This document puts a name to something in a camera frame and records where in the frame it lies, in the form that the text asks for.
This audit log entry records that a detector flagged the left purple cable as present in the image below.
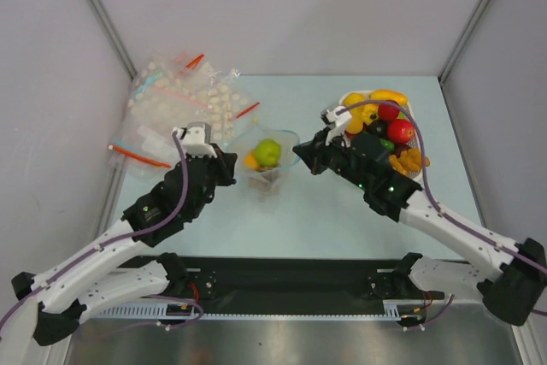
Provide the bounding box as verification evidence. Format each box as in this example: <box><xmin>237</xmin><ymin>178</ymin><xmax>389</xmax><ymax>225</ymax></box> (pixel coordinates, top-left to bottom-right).
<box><xmin>0</xmin><ymin>132</ymin><xmax>189</xmax><ymax>332</ymax></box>

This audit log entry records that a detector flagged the dark purple plum toy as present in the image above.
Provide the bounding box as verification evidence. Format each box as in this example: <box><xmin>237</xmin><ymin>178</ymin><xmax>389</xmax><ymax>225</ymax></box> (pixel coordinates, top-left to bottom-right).
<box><xmin>367</xmin><ymin>119</ymin><xmax>389</xmax><ymax>138</ymax></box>

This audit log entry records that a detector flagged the pile of spare zip bags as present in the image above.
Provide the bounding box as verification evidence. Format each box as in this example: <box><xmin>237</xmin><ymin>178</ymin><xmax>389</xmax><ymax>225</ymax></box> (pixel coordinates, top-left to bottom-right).
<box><xmin>108</xmin><ymin>52</ymin><xmax>260</xmax><ymax>171</ymax></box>

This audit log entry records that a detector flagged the white perforated basket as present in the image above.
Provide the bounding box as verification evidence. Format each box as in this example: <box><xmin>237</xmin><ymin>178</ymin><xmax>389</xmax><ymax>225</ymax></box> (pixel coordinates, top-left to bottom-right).
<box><xmin>338</xmin><ymin>89</ymin><xmax>424</xmax><ymax>181</ymax></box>

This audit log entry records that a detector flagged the yellow bell pepper toy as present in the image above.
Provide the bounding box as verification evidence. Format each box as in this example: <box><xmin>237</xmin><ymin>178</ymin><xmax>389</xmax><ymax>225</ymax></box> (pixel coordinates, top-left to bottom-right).
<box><xmin>360</xmin><ymin>104</ymin><xmax>379</xmax><ymax>127</ymax></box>

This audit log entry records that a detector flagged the red strawberry toy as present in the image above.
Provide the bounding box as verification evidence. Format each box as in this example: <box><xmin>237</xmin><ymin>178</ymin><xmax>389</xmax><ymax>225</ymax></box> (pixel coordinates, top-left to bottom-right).
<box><xmin>378</xmin><ymin>100</ymin><xmax>400</xmax><ymax>122</ymax></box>

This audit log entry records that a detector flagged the red apple toy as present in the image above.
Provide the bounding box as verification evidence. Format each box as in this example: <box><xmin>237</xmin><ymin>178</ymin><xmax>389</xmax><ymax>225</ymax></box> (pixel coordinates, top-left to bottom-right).
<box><xmin>386</xmin><ymin>119</ymin><xmax>415</xmax><ymax>144</ymax></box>

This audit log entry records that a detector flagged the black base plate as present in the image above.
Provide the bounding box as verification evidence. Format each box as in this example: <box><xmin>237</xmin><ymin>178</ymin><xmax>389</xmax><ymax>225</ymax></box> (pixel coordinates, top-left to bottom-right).
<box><xmin>115</xmin><ymin>253</ymin><xmax>432</xmax><ymax>315</ymax></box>

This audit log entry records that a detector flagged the orange ginger toy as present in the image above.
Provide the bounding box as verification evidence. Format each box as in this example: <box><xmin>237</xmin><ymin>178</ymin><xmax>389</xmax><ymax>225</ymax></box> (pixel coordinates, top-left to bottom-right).
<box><xmin>389</xmin><ymin>148</ymin><xmax>431</xmax><ymax>177</ymax></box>

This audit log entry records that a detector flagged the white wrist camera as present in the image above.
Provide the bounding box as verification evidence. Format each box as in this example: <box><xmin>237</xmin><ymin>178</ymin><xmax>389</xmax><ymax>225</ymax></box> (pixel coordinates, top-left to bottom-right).
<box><xmin>173</xmin><ymin>121</ymin><xmax>217</xmax><ymax>158</ymax></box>
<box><xmin>321</xmin><ymin>104</ymin><xmax>352</xmax><ymax>146</ymax></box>

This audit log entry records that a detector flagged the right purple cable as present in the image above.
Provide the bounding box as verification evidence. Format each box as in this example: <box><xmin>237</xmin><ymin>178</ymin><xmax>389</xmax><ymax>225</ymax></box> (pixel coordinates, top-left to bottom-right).
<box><xmin>335</xmin><ymin>100</ymin><xmax>547</xmax><ymax>276</ymax></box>

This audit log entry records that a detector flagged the yellow pear toy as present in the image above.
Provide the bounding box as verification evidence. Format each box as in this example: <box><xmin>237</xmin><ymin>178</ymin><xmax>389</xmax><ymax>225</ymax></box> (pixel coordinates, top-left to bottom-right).
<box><xmin>343</xmin><ymin>92</ymin><xmax>366</xmax><ymax>107</ymax></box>

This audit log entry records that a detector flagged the orange toy fruit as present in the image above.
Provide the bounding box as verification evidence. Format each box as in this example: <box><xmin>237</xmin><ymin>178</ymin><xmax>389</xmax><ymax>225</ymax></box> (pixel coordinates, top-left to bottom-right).
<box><xmin>345</xmin><ymin>116</ymin><xmax>364</xmax><ymax>135</ymax></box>

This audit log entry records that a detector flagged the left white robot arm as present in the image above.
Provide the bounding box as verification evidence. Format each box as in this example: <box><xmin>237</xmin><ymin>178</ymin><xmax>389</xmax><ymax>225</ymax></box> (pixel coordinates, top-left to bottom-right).
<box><xmin>12</xmin><ymin>150</ymin><xmax>238</xmax><ymax>346</ymax></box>

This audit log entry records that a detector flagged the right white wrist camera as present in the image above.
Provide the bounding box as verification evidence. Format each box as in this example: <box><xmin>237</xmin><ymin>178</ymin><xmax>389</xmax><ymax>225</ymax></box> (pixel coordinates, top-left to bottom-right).
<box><xmin>321</xmin><ymin>104</ymin><xmax>352</xmax><ymax>146</ymax></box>

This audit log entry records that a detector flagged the brown longan bunch toy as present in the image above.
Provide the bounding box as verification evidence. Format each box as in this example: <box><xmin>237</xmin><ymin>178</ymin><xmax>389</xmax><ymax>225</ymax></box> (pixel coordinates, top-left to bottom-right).
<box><xmin>249</xmin><ymin>168</ymin><xmax>281</xmax><ymax>197</ymax></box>

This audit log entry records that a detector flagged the grey slotted cable duct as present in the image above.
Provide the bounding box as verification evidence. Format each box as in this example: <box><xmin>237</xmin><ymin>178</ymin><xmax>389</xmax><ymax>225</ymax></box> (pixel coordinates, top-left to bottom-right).
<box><xmin>86</xmin><ymin>297</ymin><xmax>430</xmax><ymax>321</ymax></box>

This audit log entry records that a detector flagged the dark red passionfruit toy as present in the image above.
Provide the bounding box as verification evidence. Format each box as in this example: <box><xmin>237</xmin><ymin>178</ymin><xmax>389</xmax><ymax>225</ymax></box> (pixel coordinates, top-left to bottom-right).
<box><xmin>394</xmin><ymin>144</ymin><xmax>410</xmax><ymax>157</ymax></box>

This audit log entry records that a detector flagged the yellow mango toy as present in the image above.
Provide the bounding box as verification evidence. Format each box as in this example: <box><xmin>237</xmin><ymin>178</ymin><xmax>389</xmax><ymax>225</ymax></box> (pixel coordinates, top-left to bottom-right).
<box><xmin>369</xmin><ymin>89</ymin><xmax>408</xmax><ymax>106</ymax></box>

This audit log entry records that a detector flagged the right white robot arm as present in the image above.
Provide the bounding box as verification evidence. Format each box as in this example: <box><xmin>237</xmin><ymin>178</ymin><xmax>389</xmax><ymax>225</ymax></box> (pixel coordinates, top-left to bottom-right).
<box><xmin>292</xmin><ymin>128</ymin><xmax>546</xmax><ymax>326</ymax></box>

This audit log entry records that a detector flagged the purple cable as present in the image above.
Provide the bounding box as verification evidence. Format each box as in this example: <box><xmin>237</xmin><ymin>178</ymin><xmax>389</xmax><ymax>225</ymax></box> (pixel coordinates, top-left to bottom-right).
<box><xmin>0</xmin><ymin>132</ymin><xmax>189</xmax><ymax>332</ymax></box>
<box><xmin>335</xmin><ymin>100</ymin><xmax>547</xmax><ymax>276</ymax></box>

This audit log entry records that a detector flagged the clear blue-zipper bag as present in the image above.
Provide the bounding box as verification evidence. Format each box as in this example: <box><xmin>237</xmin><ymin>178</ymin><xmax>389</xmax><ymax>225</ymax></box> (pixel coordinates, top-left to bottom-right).
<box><xmin>228</xmin><ymin>120</ymin><xmax>300</xmax><ymax>213</ymax></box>

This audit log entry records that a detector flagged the green pear toy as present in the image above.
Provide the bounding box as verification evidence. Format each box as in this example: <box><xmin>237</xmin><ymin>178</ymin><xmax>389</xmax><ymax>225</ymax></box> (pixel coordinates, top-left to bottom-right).
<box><xmin>254</xmin><ymin>138</ymin><xmax>281</xmax><ymax>167</ymax></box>

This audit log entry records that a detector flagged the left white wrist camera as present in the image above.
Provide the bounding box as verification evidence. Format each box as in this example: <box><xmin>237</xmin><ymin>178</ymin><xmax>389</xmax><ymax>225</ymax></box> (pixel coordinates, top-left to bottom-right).
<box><xmin>173</xmin><ymin>121</ymin><xmax>217</xmax><ymax>158</ymax></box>

